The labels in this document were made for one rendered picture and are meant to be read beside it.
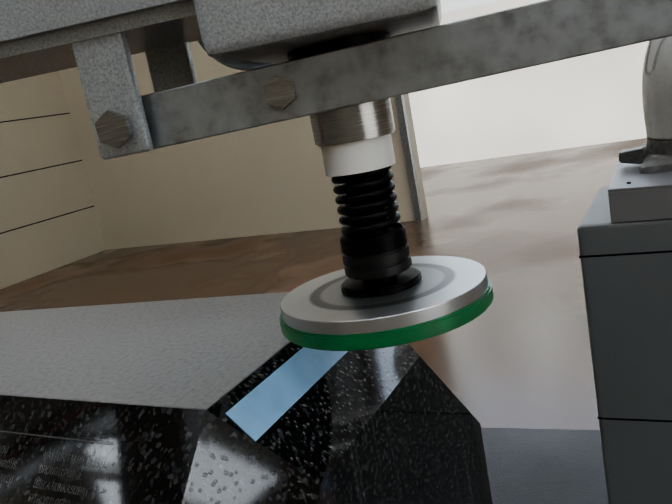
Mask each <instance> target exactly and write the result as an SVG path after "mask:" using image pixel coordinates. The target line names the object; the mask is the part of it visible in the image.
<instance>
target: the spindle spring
mask: <svg viewBox="0 0 672 504"><path fill-rule="evenodd" d="M391 167H392V165H391V166H389V167H385V168H382V169H378V170H373V171H369V172H364V173H358V174H352V175H345V176H335V177H332V178H331V182H332V183H333V184H340V185H337V186H335V187H334V189H333V191H334V193H335V194H338V195H339V196H337V197H336V198H335V202H336V203H337V204H339V205H341V206H339V207H338V208H337V212H338V214H340V215H342V216H341V217H340V218H339V223H340V224H342V225H344V226H343V227H342V228H341V233H342V234H344V235H348V236H351V235H360V234H366V233H371V232H375V231H378V230H382V229H385V228H387V227H390V226H392V225H393V226H394V227H399V226H402V224H401V222H400V221H399V219H400V218H401V216H400V213H399V212H398V211H397V210H398V208H399V204H398V203H397V201H395V200H396V198H397V193H396V192H395V191H393V190H394V189H395V185H396V184H395V183H394V181H392V178H393V177H394V174H393V172H392V171H390V170H389V169H391ZM379 174H380V177H377V178H374V179H371V180H367V181H363V182H359V183H355V184H349V185H346V183H348V182H353V181H358V180H362V179H366V178H370V177H373V176H376V175H379ZM342 183H344V184H342ZM380 185H382V187H381V188H378V189H375V190H372V191H368V192H364V193H360V194H355V195H350V196H348V193H354V192H359V191H363V190H367V189H371V188H374V187H377V186H380ZM340 194H342V195H340ZM381 196H384V198H381V199H378V200H375V201H372V202H368V203H364V204H359V205H354V206H350V205H349V204H353V203H358V202H363V201H367V200H371V199H374V198H378V197H381ZM343 204H344V205H343ZM384 206H385V207H387V208H385V209H382V210H379V211H376V212H372V213H368V214H364V215H359V216H353V217H352V214H358V213H363V212H368V211H372V210H375V209H379V208H381V207H384ZM384 217H389V218H387V219H384V220H382V221H379V222H375V223H371V224H367V225H362V226H356V227H354V226H353V225H355V224H361V223H366V222H371V221H375V220H378V219H381V218H384Z"/></svg>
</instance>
